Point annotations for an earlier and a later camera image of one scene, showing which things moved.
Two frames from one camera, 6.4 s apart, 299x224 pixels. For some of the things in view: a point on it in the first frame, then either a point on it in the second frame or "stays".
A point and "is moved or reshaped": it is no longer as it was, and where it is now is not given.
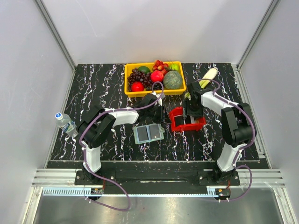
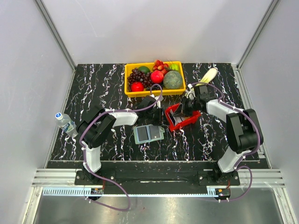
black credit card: x=142 y=133 stays
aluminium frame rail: x=135 y=192 stays
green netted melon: x=172 y=80 stays
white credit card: x=192 y=120 to x=178 y=119
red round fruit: x=137 y=86 stays
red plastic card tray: x=197 y=126 is moved or reshaped
